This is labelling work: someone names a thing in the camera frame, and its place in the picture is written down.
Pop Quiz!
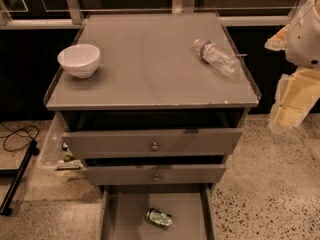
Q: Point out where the round brass top knob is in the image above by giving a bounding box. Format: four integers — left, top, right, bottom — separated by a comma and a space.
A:
151, 142, 159, 152

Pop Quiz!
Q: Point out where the crushed green soda can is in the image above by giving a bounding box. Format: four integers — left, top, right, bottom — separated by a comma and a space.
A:
145, 208, 173, 230

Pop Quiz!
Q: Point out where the metal railing frame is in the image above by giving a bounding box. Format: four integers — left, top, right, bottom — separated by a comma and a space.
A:
0, 0, 307, 29

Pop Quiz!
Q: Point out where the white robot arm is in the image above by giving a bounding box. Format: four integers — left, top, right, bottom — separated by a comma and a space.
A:
265, 0, 320, 133

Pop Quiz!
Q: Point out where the black metal stand leg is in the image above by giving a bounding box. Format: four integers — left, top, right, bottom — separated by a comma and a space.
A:
0, 140, 40, 216

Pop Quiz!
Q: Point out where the clear acrylic side bin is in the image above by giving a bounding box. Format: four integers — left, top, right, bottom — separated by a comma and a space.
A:
37, 118, 82, 171

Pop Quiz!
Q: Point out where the round brass middle knob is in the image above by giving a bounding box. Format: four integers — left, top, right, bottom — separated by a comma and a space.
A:
153, 174, 160, 182

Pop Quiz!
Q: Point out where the grey bottom drawer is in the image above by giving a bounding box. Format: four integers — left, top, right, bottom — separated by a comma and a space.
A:
97, 185, 218, 240

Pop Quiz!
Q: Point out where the clear plastic water bottle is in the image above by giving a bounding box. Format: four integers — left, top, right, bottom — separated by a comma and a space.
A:
194, 39, 241, 77

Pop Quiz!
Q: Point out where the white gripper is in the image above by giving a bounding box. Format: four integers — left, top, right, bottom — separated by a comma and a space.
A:
264, 25, 320, 134

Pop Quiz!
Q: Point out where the grey drawer cabinet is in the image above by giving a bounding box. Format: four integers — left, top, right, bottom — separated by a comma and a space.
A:
43, 12, 262, 240

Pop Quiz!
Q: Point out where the round brass knob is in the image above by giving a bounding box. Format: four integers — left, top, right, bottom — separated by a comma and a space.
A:
151, 142, 159, 152
153, 174, 160, 182

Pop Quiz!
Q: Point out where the grey top drawer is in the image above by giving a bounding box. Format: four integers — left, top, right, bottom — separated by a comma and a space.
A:
62, 128, 242, 159

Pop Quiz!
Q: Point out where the grey drawer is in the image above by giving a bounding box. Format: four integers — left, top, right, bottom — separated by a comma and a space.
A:
97, 185, 218, 240
83, 164, 226, 185
62, 128, 242, 159

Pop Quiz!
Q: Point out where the grey middle drawer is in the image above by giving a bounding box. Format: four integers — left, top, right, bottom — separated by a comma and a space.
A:
83, 164, 226, 185

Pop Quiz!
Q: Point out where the white ceramic bowl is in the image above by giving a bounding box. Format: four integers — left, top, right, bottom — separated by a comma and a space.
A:
57, 44, 101, 79

